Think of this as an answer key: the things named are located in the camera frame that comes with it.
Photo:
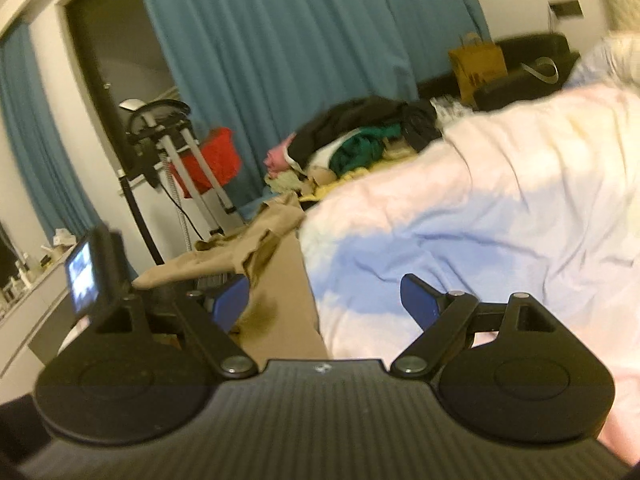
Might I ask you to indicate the white fuzzy pillow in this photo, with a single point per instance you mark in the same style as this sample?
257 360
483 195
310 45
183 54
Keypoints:
615 57

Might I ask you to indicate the pastel tie-dye blanket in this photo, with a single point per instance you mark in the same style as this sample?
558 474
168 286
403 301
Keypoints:
500 185

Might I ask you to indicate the green garment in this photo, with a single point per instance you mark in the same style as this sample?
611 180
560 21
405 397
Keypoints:
357 152

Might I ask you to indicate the yellow cloth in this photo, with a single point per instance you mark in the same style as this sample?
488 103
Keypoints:
345 181

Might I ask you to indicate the pink garment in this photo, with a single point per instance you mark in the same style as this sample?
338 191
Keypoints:
276 160

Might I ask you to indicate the black sofa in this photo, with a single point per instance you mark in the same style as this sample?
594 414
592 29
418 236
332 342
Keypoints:
525 47

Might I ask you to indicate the tan shirt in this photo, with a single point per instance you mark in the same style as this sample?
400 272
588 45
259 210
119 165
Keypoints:
285 285

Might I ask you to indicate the black and white patterned cloth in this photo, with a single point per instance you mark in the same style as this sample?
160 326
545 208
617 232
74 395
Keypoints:
450 107

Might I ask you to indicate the garment steamer stand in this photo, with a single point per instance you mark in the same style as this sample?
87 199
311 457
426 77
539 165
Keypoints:
174 160

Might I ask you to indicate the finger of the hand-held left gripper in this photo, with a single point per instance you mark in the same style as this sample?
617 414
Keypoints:
167 299

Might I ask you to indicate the red basket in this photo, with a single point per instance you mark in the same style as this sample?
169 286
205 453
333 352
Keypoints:
220 160

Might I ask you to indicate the white dresser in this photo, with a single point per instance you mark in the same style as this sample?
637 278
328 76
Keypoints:
35 300

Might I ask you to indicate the white tissue box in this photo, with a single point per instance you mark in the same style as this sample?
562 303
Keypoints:
63 238

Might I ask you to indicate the dark window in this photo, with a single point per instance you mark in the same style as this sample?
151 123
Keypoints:
110 35

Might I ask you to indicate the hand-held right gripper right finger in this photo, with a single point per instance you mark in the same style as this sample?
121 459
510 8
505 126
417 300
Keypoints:
417 299

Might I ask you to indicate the yellow paper bag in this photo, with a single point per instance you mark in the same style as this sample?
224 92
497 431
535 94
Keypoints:
475 67

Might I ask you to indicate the wide blue curtain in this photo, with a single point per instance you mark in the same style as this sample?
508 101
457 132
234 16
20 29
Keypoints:
275 35

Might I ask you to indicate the narrow blue curtain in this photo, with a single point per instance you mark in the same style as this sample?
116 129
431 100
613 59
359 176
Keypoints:
30 135

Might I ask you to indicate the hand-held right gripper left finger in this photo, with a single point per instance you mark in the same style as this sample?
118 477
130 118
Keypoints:
231 302

